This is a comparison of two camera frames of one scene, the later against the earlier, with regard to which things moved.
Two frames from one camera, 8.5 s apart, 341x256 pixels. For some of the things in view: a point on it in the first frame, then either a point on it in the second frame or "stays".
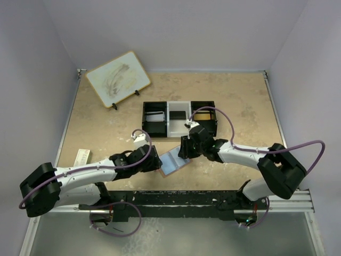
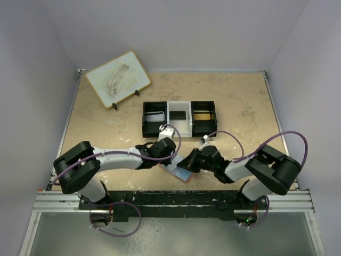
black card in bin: [177, 114] stays
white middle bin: [176, 127] stays
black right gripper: [185, 152] to [189, 162]
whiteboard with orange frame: [118, 78] stays
